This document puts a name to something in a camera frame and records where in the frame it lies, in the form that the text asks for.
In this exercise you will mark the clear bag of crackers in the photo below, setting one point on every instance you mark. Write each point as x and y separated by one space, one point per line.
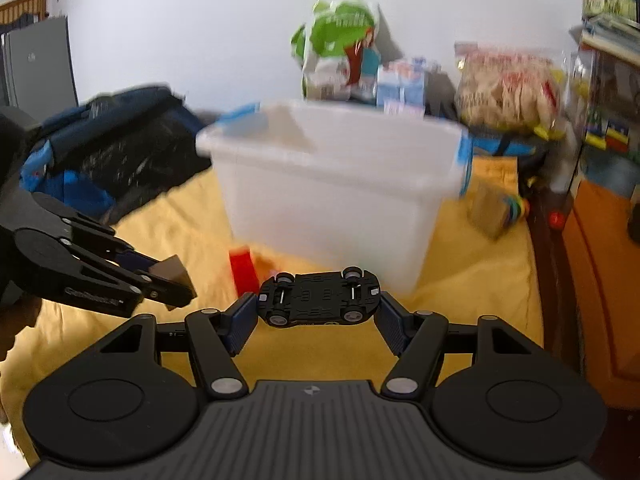
505 90

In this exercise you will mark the clear plastic container blue latches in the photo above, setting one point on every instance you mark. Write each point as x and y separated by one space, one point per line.
330 195

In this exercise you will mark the clear box of toys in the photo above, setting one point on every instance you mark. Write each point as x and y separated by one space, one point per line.
610 105

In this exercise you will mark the small brown wooden block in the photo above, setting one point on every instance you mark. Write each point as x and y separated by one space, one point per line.
172 271

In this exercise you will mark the round cookie tin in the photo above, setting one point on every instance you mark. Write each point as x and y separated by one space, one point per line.
610 0

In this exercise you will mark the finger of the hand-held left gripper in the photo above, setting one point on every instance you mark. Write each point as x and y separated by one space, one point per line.
100 237
110 287

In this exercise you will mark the green and white snack bag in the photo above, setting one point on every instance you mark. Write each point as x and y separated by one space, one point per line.
335 40

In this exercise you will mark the small white sachet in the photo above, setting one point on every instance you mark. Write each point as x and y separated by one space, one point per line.
400 108

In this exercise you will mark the black and blue stroller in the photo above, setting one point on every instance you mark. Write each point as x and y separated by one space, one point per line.
120 150

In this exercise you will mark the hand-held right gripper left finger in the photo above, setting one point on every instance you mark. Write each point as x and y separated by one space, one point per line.
240 325

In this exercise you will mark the rainbow striped wooden toy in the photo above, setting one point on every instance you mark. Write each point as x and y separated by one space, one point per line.
517 208

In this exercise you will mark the grey refrigerator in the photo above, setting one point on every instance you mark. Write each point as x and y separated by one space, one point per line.
40 60

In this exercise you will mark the light blue tissue pack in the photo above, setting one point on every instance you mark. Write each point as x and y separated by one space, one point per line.
402 82

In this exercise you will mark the stack of books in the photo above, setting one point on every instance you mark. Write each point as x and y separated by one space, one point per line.
610 35

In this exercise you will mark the blue and black bag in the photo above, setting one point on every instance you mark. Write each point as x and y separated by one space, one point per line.
505 144

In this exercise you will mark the orange box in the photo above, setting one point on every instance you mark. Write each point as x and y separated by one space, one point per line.
605 285

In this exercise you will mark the small red ball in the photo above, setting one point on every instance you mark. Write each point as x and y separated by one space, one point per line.
556 219

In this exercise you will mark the black toy car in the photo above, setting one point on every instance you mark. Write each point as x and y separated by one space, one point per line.
320 297

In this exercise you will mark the yellow cloth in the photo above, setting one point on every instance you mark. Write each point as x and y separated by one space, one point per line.
150 240

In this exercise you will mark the red translucent block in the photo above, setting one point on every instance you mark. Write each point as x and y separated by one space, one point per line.
244 270

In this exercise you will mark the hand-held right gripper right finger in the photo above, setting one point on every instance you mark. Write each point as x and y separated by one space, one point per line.
392 322

